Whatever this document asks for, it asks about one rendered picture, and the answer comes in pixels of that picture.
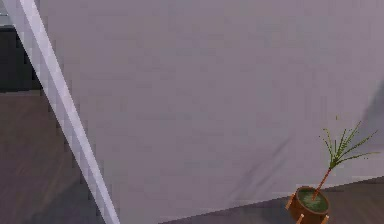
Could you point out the green house plant brown pot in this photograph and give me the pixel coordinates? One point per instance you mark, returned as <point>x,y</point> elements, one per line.
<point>308,206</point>

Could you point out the black cabinet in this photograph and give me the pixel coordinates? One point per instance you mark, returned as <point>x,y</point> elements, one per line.
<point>13,60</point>

